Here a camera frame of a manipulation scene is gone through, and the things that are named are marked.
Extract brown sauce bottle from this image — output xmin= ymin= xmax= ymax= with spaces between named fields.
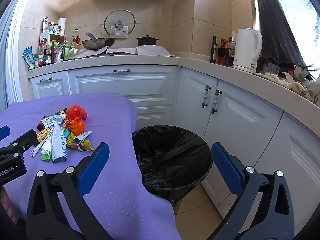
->
xmin=224 ymin=37 xmax=236 ymax=67

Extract white electric kettle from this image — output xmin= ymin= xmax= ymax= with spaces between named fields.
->
xmin=232 ymin=27 xmax=263 ymax=74

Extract paper towel roll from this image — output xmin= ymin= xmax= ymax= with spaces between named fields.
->
xmin=58 ymin=17 xmax=67 ymax=35

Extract small yellow box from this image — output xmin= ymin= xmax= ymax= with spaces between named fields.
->
xmin=37 ymin=127 xmax=52 ymax=142

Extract blue white packet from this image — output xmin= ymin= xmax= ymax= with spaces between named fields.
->
xmin=23 ymin=46 xmax=35 ymax=70

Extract waste bin with black bag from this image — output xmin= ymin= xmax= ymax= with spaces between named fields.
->
xmin=131 ymin=125 xmax=213 ymax=218

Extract upright white cabinet handle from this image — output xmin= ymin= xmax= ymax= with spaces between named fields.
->
xmin=202 ymin=85 xmax=212 ymax=108
xmin=211 ymin=90 xmax=222 ymax=114

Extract white lid holder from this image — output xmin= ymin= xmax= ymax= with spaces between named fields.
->
xmin=111 ymin=24 xmax=128 ymax=38

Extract large white green tube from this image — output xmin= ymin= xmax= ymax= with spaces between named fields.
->
xmin=51 ymin=125 xmax=68 ymax=163

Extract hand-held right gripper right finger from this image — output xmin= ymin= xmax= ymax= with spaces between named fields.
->
xmin=211 ymin=142 xmax=295 ymax=240

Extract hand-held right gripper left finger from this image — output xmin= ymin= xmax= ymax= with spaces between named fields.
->
xmin=26 ymin=142 xmax=114 ymax=240

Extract black stovetop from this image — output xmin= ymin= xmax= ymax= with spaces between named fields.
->
xmin=100 ymin=47 xmax=139 ymax=55

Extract black lidded pot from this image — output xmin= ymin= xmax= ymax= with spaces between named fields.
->
xmin=136 ymin=35 xmax=159 ymax=47

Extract orange plastic bag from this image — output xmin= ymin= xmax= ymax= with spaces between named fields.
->
xmin=64 ymin=119 xmax=85 ymax=135

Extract dark green oil bottle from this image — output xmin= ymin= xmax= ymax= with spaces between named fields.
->
xmin=210 ymin=36 xmax=217 ymax=63

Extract white spice rack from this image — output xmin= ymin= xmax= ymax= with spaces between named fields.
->
xmin=39 ymin=31 xmax=67 ymax=45

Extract yellow wrapper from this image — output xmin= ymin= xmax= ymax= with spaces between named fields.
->
xmin=65 ymin=132 xmax=95 ymax=152

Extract red plastic bag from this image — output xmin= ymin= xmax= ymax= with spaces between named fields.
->
xmin=65 ymin=104 xmax=88 ymax=122

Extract steel wok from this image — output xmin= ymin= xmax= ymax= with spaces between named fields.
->
xmin=82 ymin=32 xmax=116 ymax=50

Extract white packet red print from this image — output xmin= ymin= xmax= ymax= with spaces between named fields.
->
xmin=41 ymin=114 xmax=67 ymax=130

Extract squeezed white green tube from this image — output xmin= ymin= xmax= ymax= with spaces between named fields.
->
xmin=41 ymin=147 xmax=53 ymax=161

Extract window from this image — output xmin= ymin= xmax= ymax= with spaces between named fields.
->
xmin=265 ymin=0 xmax=320 ymax=65

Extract green white packets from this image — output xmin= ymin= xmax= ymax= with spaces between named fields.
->
xmin=294 ymin=65 xmax=309 ymax=82

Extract white door frame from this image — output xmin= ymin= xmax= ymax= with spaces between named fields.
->
xmin=0 ymin=0 xmax=33 ymax=110

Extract clear plastic bag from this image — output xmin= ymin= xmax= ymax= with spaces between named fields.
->
xmin=302 ymin=80 xmax=320 ymax=103

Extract dark curtain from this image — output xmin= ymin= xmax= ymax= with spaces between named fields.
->
xmin=252 ymin=0 xmax=313 ymax=73

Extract beige towel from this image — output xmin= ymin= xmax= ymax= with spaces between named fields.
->
xmin=255 ymin=72 xmax=313 ymax=100

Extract red and black jar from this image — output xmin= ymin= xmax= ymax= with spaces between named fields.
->
xmin=217 ymin=39 xmax=228 ymax=65

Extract purple tablecloth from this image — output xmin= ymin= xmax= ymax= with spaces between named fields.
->
xmin=0 ymin=93 xmax=182 ymax=240

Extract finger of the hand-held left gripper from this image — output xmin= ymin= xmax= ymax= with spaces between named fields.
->
xmin=0 ymin=129 xmax=40 ymax=166
xmin=0 ymin=125 xmax=11 ymax=141

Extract cluster of condiment bottles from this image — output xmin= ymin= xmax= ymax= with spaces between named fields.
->
xmin=34 ymin=16 xmax=82 ymax=68

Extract clear glass cup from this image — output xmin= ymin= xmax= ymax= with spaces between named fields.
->
xmin=268 ymin=62 xmax=280 ymax=77

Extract thin white stick packet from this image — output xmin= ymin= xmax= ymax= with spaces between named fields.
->
xmin=30 ymin=140 xmax=48 ymax=157

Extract white kitchen cabinet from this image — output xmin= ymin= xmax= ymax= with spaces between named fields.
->
xmin=28 ymin=56 xmax=320 ymax=240

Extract glass pot lid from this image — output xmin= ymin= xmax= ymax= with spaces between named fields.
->
xmin=104 ymin=9 xmax=136 ymax=37

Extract pale cloth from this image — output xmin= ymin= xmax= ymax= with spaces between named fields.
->
xmin=74 ymin=47 xmax=108 ymax=59
xmin=137 ymin=44 xmax=177 ymax=57

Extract pink cloth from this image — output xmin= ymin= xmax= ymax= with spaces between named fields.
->
xmin=280 ymin=71 xmax=300 ymax=83

